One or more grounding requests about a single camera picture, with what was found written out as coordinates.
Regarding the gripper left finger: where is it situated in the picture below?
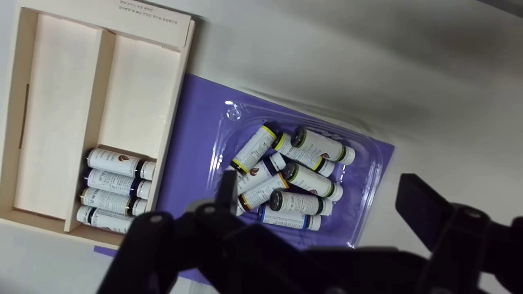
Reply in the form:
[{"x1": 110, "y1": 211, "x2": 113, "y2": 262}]
[{"x1": 96, "y1": 169, "x2": 327, "y2": 294}]

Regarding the white bottle with yellow band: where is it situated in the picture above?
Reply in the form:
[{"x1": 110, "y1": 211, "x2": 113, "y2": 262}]
[
  {"x1": 271, "y1": 131, "x2": 336, "y2": 178},
  {"x1": 230, "y1": 125, "x2": 278, "y2": 176}
]

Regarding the clear plastic container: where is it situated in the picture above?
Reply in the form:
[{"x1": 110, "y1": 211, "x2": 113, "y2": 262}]
[{"x1": 206, "y1": 100, "x2": 385, "y2": 249}]

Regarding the white bottle with purple band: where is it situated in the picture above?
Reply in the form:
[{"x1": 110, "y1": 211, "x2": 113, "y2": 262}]
[{"x1": 235, "y1": 152, "x2": 287, "y2": 195}]

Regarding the cream cardboard tray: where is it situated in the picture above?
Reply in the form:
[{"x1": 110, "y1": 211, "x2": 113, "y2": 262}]
[{"x1": 0, "y1": 0, "x2": 196, "y2": 250}]

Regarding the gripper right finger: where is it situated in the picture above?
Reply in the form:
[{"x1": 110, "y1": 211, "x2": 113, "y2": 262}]
[{"x1": 395, "y1": 173, "x2": 523, "y2": 294}]

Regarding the white bottle with orange band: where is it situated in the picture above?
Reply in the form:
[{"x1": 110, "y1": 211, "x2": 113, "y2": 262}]
[{"x1": 236, "y1": 173, "x2": 290, "y2": 216}]

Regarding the white bottle with black band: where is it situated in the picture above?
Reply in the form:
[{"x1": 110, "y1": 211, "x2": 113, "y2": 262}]
[
  {"x1": 76, "y1": 205, "x2": 136, "y2": 234},
  {"x1": 268, "y1": 190, "x2": 333, "y2": 216},
  {"x1": 80, "y1": 187, "x2": 148, "y2": 217},
  {"x1": 86, "y1": 147, "x2": 156, "y2": 181}
]

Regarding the white bottle with green band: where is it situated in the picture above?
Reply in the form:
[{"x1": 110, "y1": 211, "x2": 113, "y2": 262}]
[
  {"x1": 291, "y1": 126, "x2": 356, "y2": 166},
  {"x1": 282, "y1": 161, "x2": 344, "y2": 202}
]

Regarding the purple sheet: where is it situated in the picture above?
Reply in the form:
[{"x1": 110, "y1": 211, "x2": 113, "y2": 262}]
[{"x1": 93, "y1": 73, "x2": 396, "y2": 286}]

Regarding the white bottle with blue band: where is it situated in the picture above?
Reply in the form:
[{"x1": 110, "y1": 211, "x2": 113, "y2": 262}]
[
  {"x1": 84, "y1": 167, "x2": 152, "y2": 200},
  {"x1": 257, "y1": 204, "x2": 322, "y2": 232}
]

